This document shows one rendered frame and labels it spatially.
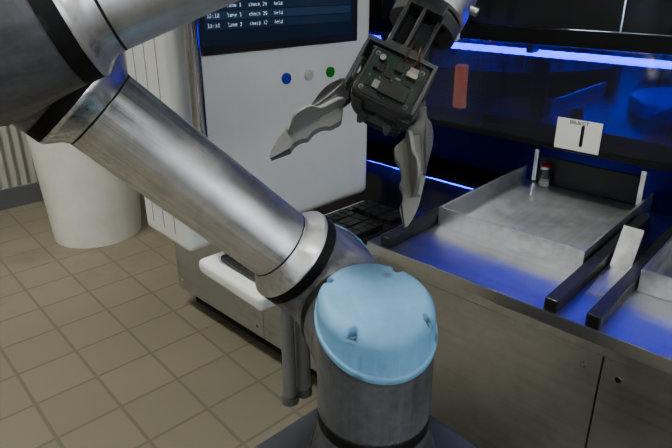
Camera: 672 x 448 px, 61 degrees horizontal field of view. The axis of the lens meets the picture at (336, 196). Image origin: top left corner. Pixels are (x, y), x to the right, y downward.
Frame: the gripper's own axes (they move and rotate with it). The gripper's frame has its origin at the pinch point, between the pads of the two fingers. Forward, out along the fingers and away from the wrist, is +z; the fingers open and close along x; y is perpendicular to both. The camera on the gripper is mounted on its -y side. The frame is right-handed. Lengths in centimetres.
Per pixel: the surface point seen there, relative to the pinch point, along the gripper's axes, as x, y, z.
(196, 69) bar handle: -33.5, -32.2, -12.5
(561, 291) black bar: 31.0, -23.8, -5.5
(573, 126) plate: 29, -50, -39
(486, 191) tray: 20, -57, -22
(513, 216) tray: 26, -51, -18
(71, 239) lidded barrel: -133, -230, 51
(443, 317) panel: 29, -91, 3
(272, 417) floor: 1, -133, 55
